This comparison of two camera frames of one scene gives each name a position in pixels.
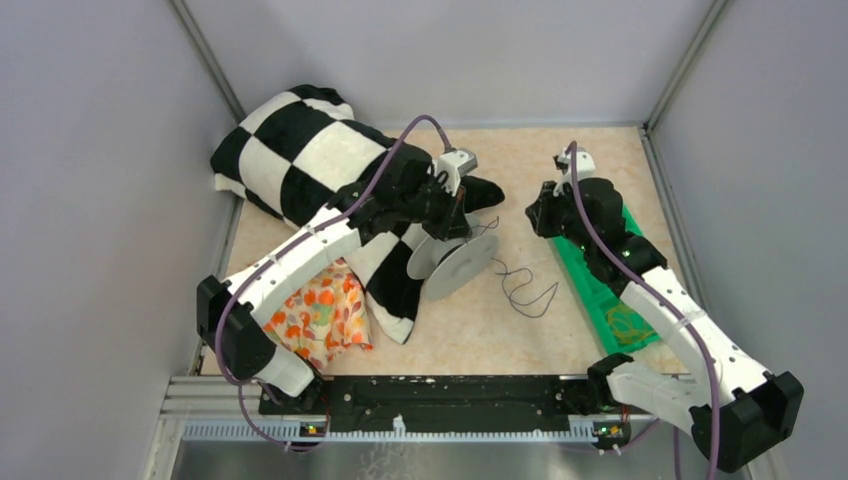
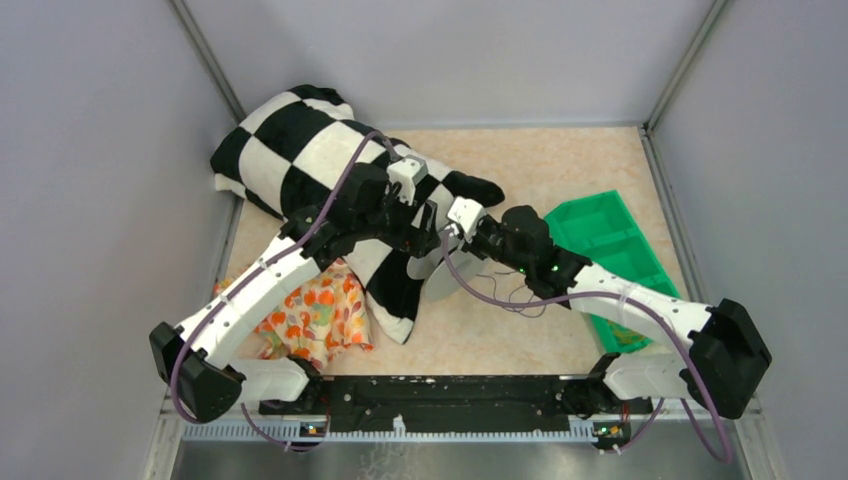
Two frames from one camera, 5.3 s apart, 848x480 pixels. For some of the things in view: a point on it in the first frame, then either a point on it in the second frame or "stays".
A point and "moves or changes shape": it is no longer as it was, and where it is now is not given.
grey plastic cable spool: [451, 265] stays
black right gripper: [539, 211] -> [470, 244]
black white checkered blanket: [302, 152] stays
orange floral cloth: [331, 315] stays
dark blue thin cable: [503, 282] moves or changes shape
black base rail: [459, 402] stays
